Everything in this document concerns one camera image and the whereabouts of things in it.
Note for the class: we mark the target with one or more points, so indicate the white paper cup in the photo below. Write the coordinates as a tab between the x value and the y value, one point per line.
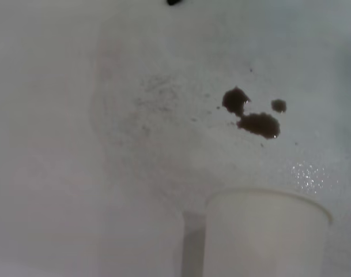
264	236

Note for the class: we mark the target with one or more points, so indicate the purple rag with black trim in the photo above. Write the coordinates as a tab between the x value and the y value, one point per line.
174	2

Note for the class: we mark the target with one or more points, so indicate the dark brown liquid stain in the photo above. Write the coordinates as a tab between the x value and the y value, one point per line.
257	123

